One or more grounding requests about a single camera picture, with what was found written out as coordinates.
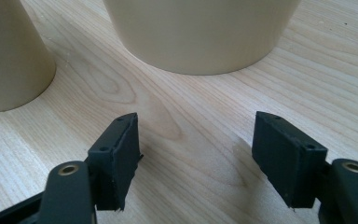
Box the beige container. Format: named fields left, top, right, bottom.
left=102, top=0, right=302, bottom=77

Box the beige tapered cup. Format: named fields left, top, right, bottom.
left=0, top=0, right=57, bottom=113

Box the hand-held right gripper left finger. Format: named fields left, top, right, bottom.
left=87, top=112, right=145, bottom=212

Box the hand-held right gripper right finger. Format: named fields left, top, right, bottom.
left=251, top=110, right=329, bottom=209

